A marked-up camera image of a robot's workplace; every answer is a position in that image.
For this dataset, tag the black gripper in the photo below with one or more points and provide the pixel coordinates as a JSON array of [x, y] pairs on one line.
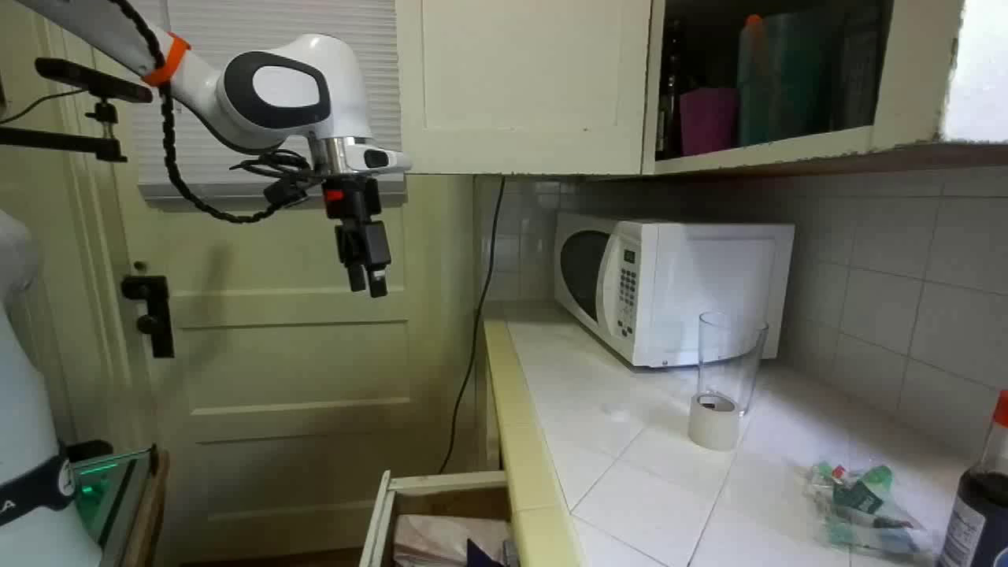
[[358, 226]]

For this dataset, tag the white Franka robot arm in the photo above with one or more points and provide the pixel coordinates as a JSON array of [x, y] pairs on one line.
[[271, 96]]

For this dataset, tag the cream open drawer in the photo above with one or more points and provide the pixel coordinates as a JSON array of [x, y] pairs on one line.
[[380, 524]]

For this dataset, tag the white paper in drawer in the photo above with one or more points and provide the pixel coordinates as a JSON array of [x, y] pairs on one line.
[[430, 543]]

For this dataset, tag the white tape roll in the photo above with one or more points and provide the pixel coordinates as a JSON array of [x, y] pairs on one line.
[[714, 426]]

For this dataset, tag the cream panel door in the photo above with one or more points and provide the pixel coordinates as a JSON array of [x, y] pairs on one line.
[[293, 367]]

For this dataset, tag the white door window blind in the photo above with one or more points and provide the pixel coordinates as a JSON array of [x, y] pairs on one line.
[[386, 84]]

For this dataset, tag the black door lock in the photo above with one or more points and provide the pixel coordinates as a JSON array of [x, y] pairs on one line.
[[155, 311]]

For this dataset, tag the cream cabinet door with knob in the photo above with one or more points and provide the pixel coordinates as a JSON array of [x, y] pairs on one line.
[[523, 84]]

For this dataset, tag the green lit device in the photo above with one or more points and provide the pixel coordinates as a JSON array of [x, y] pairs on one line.
[[105, 491]]

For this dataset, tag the white microwave oven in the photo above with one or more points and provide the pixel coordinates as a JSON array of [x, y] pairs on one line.
[[703, 285]]

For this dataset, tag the tall clear drinking glass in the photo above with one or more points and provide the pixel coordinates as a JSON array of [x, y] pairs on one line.
[[729, 365]]

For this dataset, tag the pink plastic cup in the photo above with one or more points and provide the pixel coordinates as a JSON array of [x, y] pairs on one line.
[[706, 120]]

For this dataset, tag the teal plastic cup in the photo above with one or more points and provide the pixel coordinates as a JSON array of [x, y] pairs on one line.
[[784, 84]]

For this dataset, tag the dark sauce bottle red cap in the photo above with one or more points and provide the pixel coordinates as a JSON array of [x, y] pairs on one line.
[[977, 515]]

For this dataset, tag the black camera on stand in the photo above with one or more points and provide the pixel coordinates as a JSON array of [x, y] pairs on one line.
[[91, 81]]

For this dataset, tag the cream wall cabinet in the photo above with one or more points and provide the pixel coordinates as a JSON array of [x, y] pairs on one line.
[[902, 63]]

